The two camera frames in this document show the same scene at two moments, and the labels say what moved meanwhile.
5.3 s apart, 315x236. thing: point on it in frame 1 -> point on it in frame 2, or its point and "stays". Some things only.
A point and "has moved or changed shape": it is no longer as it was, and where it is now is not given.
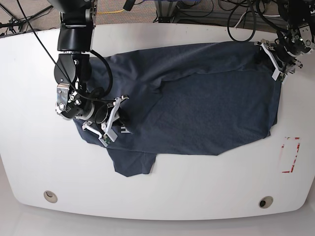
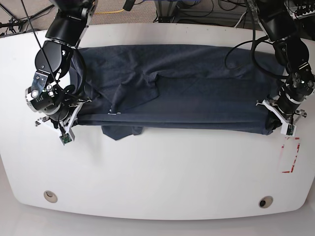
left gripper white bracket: (123, 119) -> (68, 127)
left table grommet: (49, 196) stays
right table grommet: (265, 201) stays
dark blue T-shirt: (185, 100) has moved or changed shape
